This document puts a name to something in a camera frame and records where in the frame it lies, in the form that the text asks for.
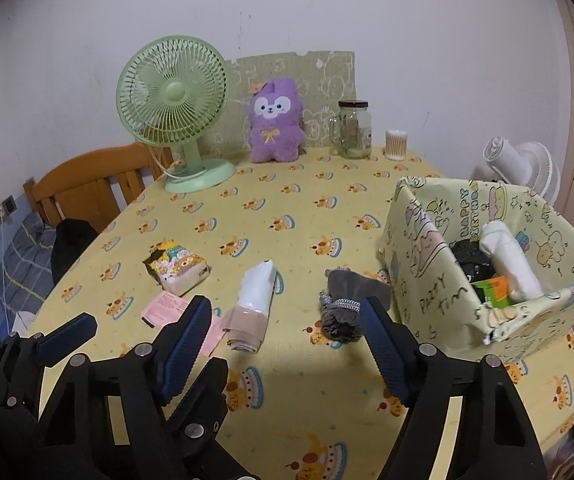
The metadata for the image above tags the wooden bed headboard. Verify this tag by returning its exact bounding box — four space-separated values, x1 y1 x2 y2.
23 142 175 231

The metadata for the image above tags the white cable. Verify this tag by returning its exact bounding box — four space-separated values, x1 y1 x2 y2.
1 215 15 333

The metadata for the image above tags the cartoon print tissue pack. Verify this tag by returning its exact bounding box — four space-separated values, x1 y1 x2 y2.
143 240 212 297

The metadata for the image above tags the green tissue pack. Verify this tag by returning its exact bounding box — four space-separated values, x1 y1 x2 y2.
471 276 514 309

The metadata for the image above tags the black cloth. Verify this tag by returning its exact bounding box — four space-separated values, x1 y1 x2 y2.
51 218 98 283

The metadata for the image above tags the cotton swab container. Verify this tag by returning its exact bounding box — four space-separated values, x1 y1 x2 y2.
385 130 408 162

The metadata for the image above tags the black plastic bag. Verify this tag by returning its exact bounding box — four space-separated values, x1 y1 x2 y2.
449 239 498 288

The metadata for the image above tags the grey plaid pillow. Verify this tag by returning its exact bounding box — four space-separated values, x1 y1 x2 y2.
0 212 60 306

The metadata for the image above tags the clear plastic cloth packet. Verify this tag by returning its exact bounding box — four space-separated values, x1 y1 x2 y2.
222 258 276 354

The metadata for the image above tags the pink paper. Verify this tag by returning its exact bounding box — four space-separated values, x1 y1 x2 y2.
143 294 228 358

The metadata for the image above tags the yellow printed tablecloth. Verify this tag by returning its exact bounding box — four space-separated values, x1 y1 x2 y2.
26 146 574 480

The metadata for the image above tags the glass jar with dark lid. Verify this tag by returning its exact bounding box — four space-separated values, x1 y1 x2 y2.
328 100 372 159

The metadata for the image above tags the grey sock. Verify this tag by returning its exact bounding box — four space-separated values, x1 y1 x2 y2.
318 269 392 343

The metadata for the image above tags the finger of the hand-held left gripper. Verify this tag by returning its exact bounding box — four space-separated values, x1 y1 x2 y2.
167 358 260 480
17 312 98 367

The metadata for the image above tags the purple plush toy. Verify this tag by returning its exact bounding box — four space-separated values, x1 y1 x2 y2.
248 77 306 163

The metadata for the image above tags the white sock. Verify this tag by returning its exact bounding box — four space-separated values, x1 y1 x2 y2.
479 221 544 304

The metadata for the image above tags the white cloth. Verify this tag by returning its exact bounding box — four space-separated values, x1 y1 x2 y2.
12 310 38 336

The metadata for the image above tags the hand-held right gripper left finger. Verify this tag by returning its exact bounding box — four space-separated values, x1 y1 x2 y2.
32 296 212 480

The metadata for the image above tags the white standing fan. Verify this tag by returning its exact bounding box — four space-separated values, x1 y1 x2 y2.
469 136 562 206

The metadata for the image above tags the paper storage box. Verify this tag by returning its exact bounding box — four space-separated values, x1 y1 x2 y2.
377 176 574 363

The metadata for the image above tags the green desk fan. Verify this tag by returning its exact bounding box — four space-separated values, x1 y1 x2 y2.
116 35 238 194

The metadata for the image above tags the green patterned board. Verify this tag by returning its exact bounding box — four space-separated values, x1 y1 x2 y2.
201 50 356 155

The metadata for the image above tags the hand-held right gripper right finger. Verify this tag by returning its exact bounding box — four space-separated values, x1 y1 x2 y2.
360 296 548 480

